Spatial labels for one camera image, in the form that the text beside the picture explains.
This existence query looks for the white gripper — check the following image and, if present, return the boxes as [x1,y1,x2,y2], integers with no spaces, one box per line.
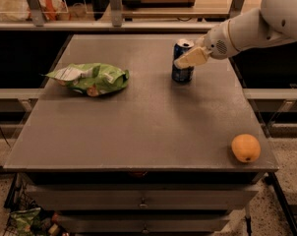
[174,20,239,69]

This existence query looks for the blue pepsi can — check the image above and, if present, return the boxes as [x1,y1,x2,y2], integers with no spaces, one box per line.
[171,38,194,84]

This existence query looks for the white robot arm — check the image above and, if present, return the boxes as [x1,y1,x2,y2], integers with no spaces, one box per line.
[174,0,297,69]

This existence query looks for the green rice chip bag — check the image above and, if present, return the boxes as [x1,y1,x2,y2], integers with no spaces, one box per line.
[46,63,129,97]

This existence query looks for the white orange bag on shelf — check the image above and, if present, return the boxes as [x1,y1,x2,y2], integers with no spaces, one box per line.
[0,0,66,21]

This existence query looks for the green snack bag in basket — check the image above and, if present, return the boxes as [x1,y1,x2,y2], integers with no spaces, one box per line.
[10,207,41,236]

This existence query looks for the orange fruit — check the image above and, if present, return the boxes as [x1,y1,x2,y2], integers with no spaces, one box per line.
[231,134,261,163]

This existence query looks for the grey drawer cabinet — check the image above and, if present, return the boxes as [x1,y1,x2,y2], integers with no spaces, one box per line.
[5,34,278,235]

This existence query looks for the upper grey drawer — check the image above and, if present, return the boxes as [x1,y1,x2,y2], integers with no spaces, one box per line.
[27,185,258,210]

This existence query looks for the grey drawer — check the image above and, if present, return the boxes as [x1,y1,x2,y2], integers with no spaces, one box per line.
[57,213,229,234]
[27,185,258,210]

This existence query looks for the lower grey drawer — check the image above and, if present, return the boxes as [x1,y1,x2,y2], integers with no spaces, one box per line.
[57,213,229,234]

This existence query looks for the metal shelf rail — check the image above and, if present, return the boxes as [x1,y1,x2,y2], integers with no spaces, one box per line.
[0,21,219,32]

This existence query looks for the wire basket with snacks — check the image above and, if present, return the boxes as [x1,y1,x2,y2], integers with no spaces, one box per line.
[2,174,72,236]

